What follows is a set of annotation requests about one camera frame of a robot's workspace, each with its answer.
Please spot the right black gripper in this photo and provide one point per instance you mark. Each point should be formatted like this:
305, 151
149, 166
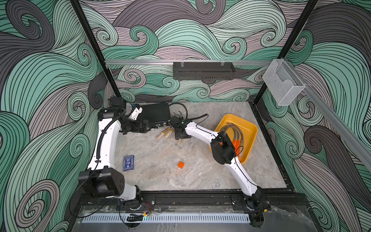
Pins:
177, 137

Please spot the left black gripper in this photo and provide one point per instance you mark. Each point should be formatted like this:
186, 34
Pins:
136, 129

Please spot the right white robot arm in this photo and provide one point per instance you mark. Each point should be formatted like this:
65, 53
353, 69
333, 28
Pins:
223, 152

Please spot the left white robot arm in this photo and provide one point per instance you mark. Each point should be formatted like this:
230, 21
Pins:
101, 179

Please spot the black ribbed storage case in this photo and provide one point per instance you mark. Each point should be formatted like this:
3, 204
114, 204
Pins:
157, 114

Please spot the small orange block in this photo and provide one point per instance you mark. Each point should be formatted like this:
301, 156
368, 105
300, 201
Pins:
181, 165

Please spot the blue card pack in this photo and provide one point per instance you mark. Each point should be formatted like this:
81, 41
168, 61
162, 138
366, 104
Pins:
128, 163

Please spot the yellow plastic tray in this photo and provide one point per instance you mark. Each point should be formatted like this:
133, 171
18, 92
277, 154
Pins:
249, 130

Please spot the wooden handle sickle with label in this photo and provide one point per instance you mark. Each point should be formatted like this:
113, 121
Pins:
163, 132

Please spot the black wall shelf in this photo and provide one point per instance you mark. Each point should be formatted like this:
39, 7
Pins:
204, 71

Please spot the white slotted cable duct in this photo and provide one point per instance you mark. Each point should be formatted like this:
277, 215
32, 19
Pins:
172, 218

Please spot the clear acrylic wall holder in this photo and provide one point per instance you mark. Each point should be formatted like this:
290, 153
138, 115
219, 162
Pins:
283, 82

